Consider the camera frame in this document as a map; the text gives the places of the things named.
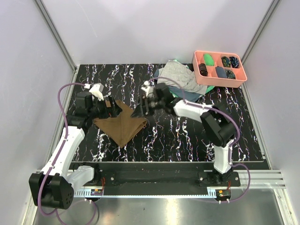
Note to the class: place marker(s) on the dark brown rolled sock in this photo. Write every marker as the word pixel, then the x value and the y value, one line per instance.
pixel 203 70

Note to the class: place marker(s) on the dark patterned sock top right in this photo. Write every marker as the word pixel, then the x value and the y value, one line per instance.
pixel 235 63

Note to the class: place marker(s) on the green cloth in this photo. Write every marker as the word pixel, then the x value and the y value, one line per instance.
pixel 185 77

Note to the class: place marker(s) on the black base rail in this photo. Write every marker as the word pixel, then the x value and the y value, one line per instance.
pixel 180 179

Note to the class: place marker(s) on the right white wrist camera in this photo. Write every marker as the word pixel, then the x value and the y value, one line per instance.
pixel 146 88

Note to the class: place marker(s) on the grey cloth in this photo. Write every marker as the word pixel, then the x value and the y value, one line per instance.
pixel 178 75

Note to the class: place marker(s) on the blue grey rolled sock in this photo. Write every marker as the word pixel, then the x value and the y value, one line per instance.
pixel 221 72

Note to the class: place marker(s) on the pink compartment tray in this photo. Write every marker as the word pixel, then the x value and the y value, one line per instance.
pixel 212 78

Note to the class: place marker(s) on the patterned sock bottom right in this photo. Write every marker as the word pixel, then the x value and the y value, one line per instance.
pixel 230 74

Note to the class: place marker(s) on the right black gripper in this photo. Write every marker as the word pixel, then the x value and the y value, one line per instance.
pixel 138 111

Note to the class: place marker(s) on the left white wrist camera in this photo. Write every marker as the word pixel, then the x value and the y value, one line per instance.
pixel 95 90

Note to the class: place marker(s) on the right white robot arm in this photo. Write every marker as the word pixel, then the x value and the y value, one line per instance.
pixel 219 127

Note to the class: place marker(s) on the green rolled sock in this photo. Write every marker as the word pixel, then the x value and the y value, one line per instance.
pixel 208 59

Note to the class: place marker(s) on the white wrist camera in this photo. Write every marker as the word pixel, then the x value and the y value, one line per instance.
pixel 95 90
pixel 146 88

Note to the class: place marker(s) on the patterned sock top middle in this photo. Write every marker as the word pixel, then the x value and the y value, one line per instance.
pixel 226 62

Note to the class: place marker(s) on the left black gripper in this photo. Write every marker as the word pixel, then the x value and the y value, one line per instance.
pixel 109 112

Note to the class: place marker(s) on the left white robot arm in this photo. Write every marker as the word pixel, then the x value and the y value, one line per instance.
pixel 53 187

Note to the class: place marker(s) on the brown cloth napkin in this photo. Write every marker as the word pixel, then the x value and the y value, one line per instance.
pixel 123 128

